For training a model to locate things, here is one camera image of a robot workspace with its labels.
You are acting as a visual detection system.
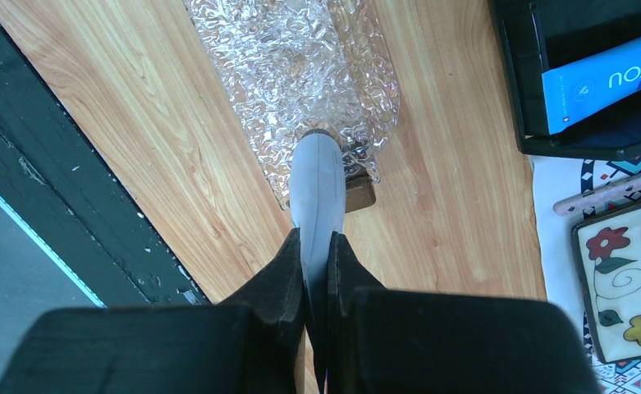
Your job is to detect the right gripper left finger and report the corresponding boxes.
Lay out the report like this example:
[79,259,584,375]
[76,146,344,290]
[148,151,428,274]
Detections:
[0,229,304,393]

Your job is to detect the grey white toothpaste tube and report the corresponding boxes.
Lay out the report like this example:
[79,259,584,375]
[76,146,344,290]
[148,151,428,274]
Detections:
[289,129,346,393]

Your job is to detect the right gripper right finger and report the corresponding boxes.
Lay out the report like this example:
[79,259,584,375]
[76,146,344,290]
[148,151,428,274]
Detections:
[327,234,599,393]

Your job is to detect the pink handled fork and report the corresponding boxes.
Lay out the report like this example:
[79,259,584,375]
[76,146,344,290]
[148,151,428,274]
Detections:
[552,172,641,216]

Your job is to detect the black compartment organizer box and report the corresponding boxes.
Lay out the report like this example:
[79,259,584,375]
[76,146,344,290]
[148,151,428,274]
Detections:
[489,0,641,160]

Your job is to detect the clear glass tray wooden handles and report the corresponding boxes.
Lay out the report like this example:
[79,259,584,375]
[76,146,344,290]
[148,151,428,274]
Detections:
[185,1,401,212]

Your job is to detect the square floral plate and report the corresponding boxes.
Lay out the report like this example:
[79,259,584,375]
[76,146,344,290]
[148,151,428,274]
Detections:
[570,203,641,363]

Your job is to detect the blue toothpaste tube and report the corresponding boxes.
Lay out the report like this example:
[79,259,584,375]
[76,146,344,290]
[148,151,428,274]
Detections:
[542,37,641,135]

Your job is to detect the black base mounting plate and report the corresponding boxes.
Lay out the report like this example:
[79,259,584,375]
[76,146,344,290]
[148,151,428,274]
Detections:
[0,24,207,307]

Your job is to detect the patterned white placemat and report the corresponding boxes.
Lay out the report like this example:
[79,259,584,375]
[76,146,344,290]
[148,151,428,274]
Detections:
[531,156,641,393]

